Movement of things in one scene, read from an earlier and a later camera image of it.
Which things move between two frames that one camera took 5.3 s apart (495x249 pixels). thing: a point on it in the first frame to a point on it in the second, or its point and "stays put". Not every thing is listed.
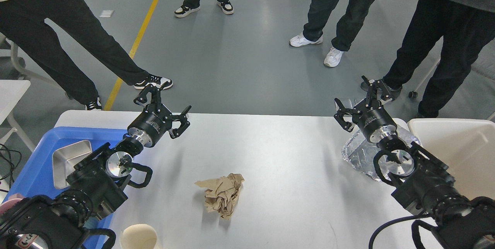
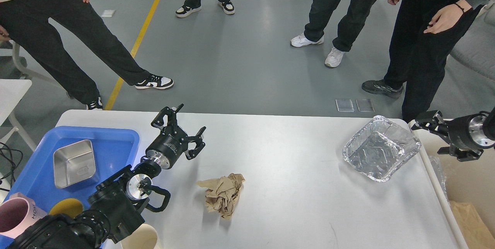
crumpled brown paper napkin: [221, 193] stays put
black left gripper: [151, 123] to [165, 150]
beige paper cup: [138, 236] stays put
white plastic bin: [466, 146] stays put
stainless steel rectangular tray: [65, 159] stays put
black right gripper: [374, 120] to [458, 130]
